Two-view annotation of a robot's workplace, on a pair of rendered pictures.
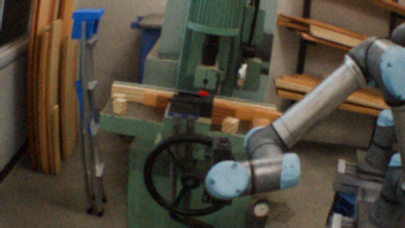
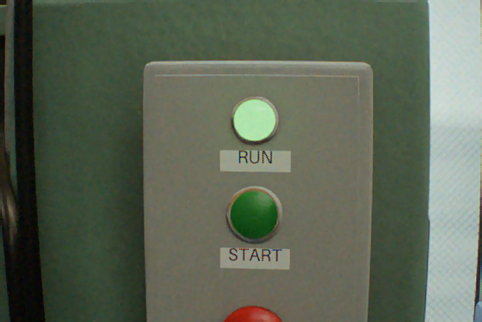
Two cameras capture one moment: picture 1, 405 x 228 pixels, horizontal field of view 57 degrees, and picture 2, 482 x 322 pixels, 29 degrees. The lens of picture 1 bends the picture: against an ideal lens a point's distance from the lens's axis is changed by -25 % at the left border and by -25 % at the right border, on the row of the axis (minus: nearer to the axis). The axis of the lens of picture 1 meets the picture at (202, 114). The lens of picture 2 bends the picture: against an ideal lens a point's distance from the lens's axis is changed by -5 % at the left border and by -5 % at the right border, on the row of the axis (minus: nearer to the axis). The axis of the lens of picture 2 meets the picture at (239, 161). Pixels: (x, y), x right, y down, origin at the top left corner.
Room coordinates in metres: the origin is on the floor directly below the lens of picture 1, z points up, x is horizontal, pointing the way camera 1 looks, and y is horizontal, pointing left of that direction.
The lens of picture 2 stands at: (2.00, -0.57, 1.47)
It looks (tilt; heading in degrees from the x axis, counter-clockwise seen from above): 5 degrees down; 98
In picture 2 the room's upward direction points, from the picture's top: straight up
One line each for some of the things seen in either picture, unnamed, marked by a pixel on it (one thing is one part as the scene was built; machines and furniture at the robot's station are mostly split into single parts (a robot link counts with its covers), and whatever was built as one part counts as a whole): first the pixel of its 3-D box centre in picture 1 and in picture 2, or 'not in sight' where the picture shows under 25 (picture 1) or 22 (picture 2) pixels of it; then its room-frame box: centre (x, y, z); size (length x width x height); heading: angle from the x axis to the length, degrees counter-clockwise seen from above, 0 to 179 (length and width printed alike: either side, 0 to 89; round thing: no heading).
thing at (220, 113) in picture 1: (202, 112); not in sight; (1.54, 0.00, 0.93); 0.22 x 0.01 x 0.06; 90
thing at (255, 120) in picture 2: not in sight; (254, 120); (1.95, -0.17, 1.46); 0.02 x 0.01 x 0.02; 0
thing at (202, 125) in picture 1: (186, 126); not in sight; (1.43, 0.04, 0.92); 0.15 x 0.13 x 0.09; 90
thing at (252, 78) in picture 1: (248, 73); not in sight; (1.81, -0.15, 1.02); 0.09 x 0.07 x 0.12; 90
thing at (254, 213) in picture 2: not in sight; (254, 214); (1.95, -0.17, 1.42); 0.02 x 0.01 x 0.02; 0
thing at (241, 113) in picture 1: (220, 109); not in sight; (1.63, -0.06, 0.92); 0.54 x 0.02 x 0.04; 90
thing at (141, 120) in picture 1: (186, 129); not in sight; (1.52, 0.04, 0.87); 0.61 x 0.30 x 0.06; 90
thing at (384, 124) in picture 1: (388, 127); not in sight; (1.56, -0.78, 0.98); 0.13 x 0.12 x 0.14; 90
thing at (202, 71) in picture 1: (206, 75); not in sight; (1.64, 0.00, 1.03); 0.14 x 0.07 x 0.09; 0
